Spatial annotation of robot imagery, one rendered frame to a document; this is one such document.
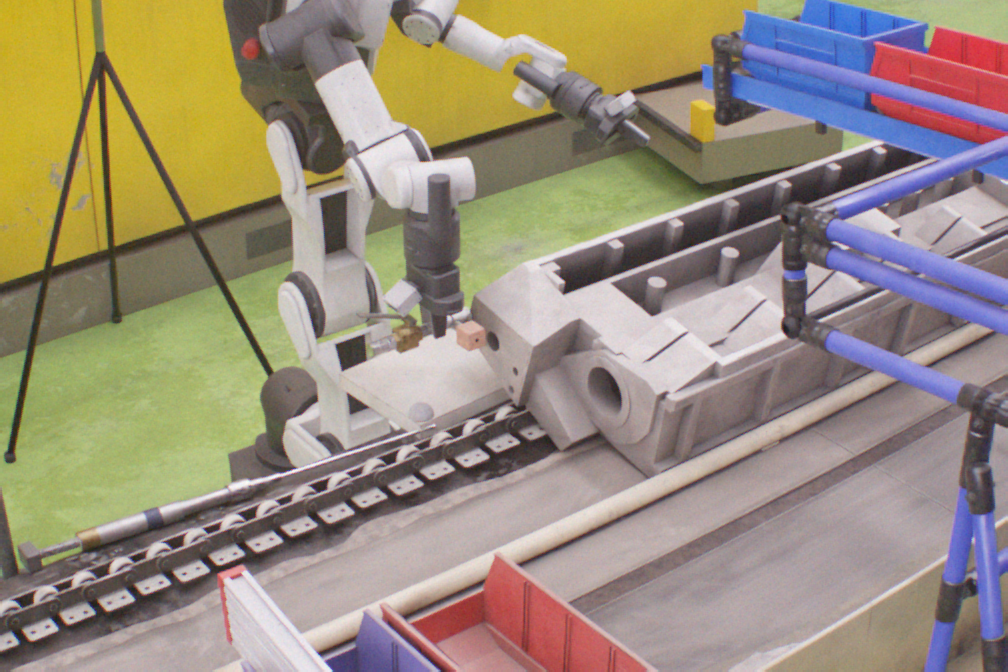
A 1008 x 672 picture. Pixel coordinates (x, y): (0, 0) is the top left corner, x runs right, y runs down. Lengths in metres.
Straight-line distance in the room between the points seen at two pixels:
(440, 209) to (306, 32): 0.49
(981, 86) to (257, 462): 1.89
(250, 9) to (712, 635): 1.42
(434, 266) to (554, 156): 2.88
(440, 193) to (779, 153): 3.00
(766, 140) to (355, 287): 2.28
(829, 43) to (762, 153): 2.60
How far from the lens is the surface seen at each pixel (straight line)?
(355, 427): 3.46
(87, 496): 4.03
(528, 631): 2.24
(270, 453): 3.76
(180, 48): 4.59
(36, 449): 4.24
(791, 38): 2.89
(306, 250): 3.36
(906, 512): 2.62
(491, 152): 5.30
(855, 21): 2.99
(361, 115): 2.85
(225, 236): 4.85
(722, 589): 2.43
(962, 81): 2.65
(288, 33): 2.89
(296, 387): 3.67
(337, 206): 3.35
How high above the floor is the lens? 2.23
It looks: 28 degrees down
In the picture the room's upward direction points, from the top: straight up
